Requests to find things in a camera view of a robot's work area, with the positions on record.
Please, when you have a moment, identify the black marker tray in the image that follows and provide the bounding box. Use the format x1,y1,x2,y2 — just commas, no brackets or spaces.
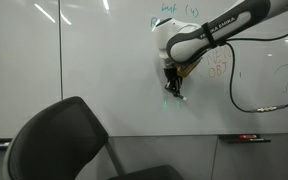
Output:
218,134,272,145

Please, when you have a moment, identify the black mesh office chair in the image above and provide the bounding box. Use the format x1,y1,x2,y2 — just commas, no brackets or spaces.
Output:
2,96,185,180

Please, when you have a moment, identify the whiteboard panel without tray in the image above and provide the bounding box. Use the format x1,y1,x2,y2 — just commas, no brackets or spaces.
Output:
0,0,62,140

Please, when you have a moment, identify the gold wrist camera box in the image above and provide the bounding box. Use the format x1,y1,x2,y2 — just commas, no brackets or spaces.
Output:
176,59,202,79

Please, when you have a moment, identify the red whiteboard marker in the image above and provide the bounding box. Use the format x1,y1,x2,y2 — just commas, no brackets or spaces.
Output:
238,134,258,140

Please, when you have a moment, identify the green whiteboard marker white cap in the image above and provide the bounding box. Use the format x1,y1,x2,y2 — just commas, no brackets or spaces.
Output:
174,92,188,101

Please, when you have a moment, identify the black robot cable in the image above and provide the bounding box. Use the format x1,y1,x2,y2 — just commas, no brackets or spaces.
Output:
224,23,288,113

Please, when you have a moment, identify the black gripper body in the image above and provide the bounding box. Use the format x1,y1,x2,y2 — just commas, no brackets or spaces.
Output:
163,66,180,82

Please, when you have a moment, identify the large whiteboard panel with tray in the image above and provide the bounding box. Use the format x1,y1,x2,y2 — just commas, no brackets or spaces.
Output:
59,0,288,137

